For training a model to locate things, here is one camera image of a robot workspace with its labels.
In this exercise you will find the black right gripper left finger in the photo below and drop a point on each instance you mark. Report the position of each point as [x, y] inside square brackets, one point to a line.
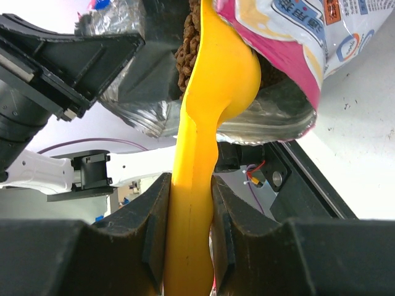
[122, 254]

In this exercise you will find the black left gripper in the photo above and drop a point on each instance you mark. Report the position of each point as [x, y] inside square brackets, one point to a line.
[51, 73]

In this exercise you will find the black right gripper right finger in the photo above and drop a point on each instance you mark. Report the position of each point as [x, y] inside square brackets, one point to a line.
[255, 255]

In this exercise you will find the yellow plastic scoop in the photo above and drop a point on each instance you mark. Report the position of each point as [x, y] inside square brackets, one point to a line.
[224, 82]

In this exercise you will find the pet food bag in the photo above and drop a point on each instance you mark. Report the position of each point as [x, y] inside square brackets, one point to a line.
[306, 40]

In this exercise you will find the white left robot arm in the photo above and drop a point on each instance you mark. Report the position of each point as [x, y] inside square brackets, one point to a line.
[85, 173]

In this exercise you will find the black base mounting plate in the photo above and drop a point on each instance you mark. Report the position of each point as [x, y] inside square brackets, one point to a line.
[280, 181]

